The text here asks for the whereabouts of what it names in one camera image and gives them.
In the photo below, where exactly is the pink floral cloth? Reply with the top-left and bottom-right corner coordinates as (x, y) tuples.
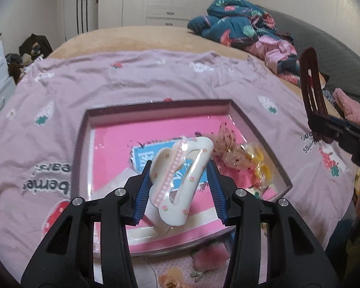
(244, 34), (301, 85)

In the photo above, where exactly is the dotted beige bow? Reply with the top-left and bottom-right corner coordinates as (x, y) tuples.
(213, 124), (244, 169)

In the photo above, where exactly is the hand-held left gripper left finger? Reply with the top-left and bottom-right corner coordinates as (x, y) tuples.
(20, 160), (153, 288)

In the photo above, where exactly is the pile of clothes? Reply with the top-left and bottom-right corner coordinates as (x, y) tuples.
(4, 52), (46, 85)

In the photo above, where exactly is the white door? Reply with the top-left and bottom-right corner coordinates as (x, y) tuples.
(62, 0), (99, 42)

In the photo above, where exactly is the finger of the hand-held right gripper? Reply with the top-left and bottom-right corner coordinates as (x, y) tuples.
(307, 119), (360, 170)
(312, 112), (360, 141)

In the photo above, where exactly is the pink strawberry print blanket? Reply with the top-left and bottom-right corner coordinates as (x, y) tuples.
(0, 49), (357, 288)

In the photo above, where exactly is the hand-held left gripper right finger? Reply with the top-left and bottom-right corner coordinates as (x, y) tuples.
(206, 160), (339, 288)

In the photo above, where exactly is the beige rose hair tie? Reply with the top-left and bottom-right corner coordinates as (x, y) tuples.
(157, 266), (186, 288)

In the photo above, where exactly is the white wardrobe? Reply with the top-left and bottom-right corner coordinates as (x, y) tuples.
(97, 0), (238, 30)

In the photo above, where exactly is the maroon hair clip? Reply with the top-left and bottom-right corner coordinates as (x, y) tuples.
(299, 47), (333, 143)

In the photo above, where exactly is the beige bed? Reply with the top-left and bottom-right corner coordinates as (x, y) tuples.
(46, 27), (306, 96)

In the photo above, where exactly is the teal floral quilt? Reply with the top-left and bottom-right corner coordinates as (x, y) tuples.
(187, 0), (294, 49)

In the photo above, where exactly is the white floral hair claw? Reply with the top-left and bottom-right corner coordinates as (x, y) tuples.
(144, 136), (214, 227)

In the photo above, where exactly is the pink fluffy hair accessory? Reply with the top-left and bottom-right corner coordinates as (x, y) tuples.
(192, 242), (230, 269)

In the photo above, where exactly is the pink book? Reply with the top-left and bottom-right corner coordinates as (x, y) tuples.
(91, 112), (278, 246)

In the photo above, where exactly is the pink fuzzy cloth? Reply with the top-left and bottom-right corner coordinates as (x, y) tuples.
(332, 88), (360, 121)

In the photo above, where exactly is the black bag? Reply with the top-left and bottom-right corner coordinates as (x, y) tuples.
(19, 34), (54, 58)

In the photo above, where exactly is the dark grey shallow box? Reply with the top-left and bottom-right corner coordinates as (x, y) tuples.
(72, 98), (293, 257)

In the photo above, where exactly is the yellow hair clip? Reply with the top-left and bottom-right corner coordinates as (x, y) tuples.
(238, 144), (273, 193)

